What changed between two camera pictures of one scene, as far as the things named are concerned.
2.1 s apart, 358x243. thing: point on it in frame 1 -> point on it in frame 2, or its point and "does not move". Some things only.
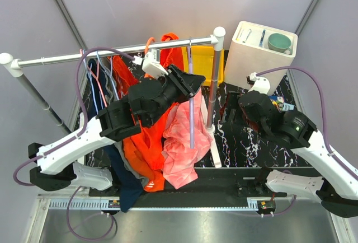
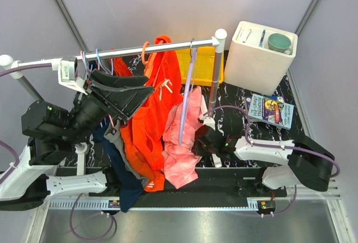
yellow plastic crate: (202, 59) does not move
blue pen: (262, 38) does not move
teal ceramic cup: (279, 42) does not move
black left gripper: (180, 80) -> (123, 96)
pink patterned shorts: (180, 160) does not move
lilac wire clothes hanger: (190, 64) -> (193, 51)
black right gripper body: (231, 102) -> (201, 150)
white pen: (250, 31) does not move
